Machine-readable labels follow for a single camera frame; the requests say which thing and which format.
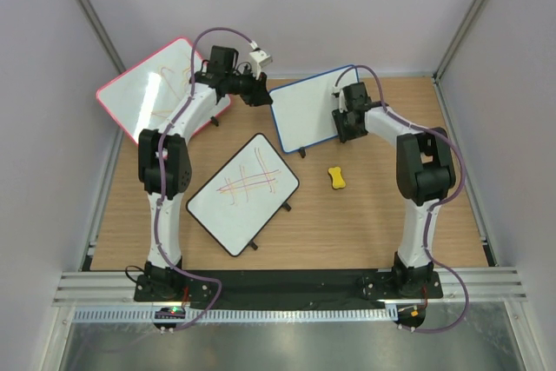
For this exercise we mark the black framed whiteboard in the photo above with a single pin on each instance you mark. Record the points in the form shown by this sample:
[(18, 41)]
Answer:
[(240, 199)]

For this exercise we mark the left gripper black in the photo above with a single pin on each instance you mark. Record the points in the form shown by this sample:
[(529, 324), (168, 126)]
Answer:
[(259, 95)]

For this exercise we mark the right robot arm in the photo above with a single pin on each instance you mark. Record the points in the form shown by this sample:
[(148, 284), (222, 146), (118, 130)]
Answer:
[(424, 174)]

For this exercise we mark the aluminium frame rail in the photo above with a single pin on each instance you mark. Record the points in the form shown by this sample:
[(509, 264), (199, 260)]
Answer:
[(113, 288)]

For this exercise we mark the pink framed whiteboard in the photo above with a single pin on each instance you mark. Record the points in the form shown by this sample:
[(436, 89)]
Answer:
[(153, 95)]

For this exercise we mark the slotted cable duct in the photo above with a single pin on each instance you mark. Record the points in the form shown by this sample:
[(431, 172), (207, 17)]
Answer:
[(170, 314)]

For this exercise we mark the blue framed whiteboard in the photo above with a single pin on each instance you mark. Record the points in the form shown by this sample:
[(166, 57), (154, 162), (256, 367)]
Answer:
[(302, 110)]

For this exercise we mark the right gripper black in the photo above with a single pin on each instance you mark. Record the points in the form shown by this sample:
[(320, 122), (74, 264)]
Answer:
[(343, 135)]

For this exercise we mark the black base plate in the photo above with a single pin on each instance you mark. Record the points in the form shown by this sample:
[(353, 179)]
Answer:
[(255, 285)]

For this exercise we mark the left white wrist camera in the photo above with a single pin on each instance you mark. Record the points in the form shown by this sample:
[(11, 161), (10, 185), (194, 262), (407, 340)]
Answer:
[(258, 59)]

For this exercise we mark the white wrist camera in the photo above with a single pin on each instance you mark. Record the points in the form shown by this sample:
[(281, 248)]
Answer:
[(258, 59), (338, 95)]

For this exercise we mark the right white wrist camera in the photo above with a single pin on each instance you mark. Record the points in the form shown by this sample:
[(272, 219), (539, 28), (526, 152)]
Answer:
[(338, 95)]

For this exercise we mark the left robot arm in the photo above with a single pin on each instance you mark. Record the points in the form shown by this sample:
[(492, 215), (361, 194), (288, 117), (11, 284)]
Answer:
[(164, 166)]

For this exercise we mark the yellow black whiteboard eraser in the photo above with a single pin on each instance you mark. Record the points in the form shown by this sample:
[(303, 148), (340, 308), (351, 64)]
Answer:
[(337, 180)]

